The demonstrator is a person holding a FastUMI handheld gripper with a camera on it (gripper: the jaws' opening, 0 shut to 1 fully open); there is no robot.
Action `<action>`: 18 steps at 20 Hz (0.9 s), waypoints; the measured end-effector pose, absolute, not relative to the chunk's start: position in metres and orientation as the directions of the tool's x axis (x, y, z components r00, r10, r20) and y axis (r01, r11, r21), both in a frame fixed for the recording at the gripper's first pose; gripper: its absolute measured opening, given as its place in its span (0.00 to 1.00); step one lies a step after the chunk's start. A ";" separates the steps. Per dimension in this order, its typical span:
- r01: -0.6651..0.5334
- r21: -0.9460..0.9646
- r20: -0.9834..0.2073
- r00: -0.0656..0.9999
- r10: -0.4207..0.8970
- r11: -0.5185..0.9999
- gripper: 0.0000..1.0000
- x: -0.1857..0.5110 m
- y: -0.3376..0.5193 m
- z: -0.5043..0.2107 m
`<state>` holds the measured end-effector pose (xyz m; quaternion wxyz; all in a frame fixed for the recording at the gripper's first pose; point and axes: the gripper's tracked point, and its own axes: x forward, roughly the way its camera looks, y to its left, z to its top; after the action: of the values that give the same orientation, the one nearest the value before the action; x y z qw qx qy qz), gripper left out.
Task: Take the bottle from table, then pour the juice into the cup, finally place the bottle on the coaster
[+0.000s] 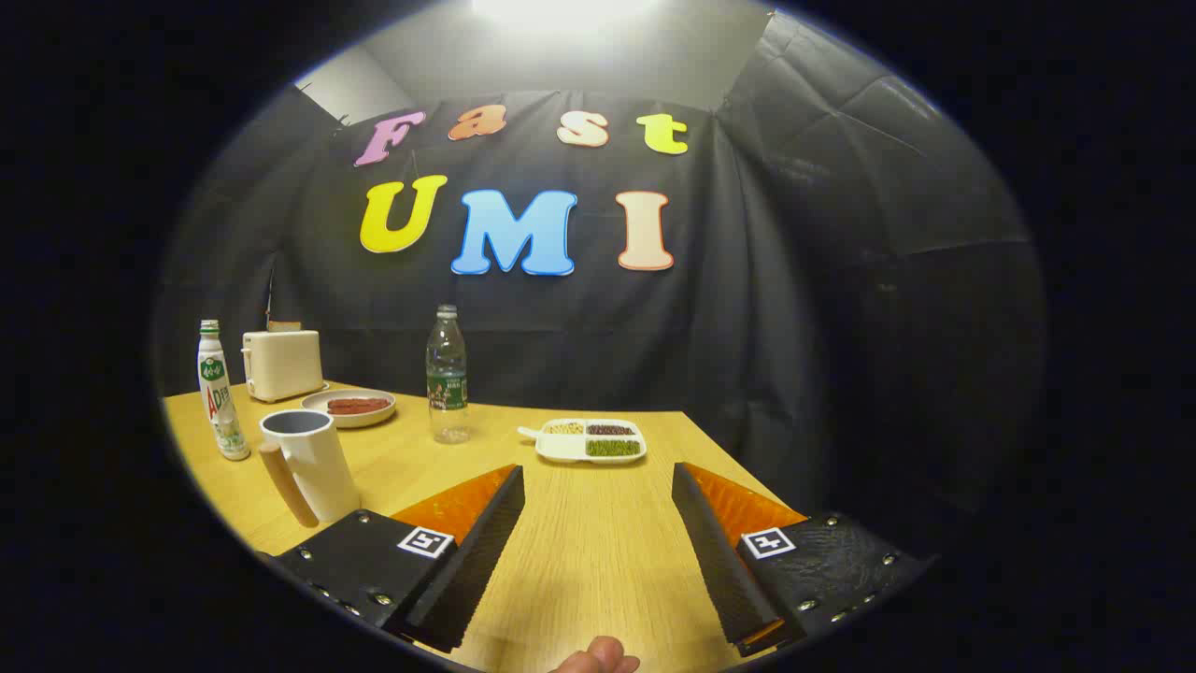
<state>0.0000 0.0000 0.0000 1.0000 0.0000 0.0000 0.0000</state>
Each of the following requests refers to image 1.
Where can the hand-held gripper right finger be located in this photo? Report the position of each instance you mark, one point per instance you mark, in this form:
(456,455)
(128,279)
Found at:
(724,570)

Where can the cream toaster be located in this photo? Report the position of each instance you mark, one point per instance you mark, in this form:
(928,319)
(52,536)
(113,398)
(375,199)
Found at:
(285,366)

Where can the clear plastic water bottle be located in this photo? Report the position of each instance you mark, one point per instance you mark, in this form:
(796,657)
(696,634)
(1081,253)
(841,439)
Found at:
(448,383)

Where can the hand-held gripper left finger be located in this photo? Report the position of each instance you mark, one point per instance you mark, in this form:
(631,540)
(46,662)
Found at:
(467,561)

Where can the red sausage pieces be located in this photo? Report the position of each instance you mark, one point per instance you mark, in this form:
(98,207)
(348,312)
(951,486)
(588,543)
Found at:
(359,406)

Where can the round white plate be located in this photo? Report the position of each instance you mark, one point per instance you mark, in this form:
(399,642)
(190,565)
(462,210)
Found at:
(318,402)

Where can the white juice bottle green label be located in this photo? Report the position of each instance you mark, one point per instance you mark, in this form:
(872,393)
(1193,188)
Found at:
(217,402)

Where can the wooden table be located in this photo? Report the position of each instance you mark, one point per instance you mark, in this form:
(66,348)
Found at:
(579,542)

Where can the white divided bean tray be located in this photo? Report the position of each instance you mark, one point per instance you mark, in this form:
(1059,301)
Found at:
(565,447)

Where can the bread slice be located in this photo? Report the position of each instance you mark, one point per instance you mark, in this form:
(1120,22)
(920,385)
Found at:
(284,326)

